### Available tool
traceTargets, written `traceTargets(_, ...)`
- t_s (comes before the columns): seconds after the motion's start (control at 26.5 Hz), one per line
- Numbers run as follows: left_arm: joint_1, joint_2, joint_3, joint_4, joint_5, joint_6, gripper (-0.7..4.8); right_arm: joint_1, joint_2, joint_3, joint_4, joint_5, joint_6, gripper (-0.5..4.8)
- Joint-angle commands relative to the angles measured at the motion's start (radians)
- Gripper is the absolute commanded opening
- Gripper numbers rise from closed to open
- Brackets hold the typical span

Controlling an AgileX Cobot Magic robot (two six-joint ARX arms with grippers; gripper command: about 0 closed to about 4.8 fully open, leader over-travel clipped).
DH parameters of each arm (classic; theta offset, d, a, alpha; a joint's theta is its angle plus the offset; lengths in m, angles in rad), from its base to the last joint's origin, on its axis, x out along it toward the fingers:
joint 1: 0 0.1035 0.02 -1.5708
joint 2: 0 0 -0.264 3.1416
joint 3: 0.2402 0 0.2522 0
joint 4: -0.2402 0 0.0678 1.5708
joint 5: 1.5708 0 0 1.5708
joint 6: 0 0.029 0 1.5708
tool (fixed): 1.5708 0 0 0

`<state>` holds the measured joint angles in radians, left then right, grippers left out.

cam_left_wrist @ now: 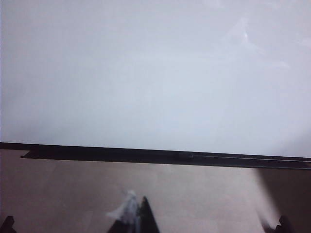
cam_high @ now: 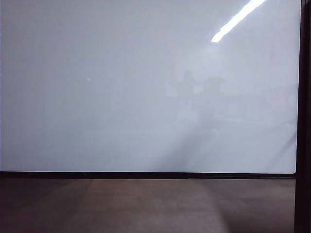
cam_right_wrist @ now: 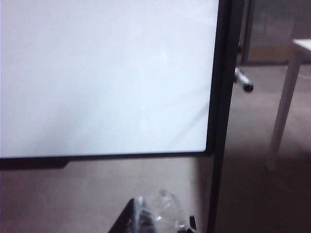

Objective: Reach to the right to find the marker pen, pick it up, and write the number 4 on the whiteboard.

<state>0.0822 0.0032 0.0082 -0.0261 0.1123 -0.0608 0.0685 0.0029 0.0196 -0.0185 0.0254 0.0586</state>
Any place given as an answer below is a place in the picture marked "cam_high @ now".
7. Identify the white glossy whiteboard panel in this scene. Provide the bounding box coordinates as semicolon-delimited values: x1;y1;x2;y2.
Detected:
0;0;302;174

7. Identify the black whiteboard frame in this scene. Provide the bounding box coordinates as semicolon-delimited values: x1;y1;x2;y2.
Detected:
0;0;311;233

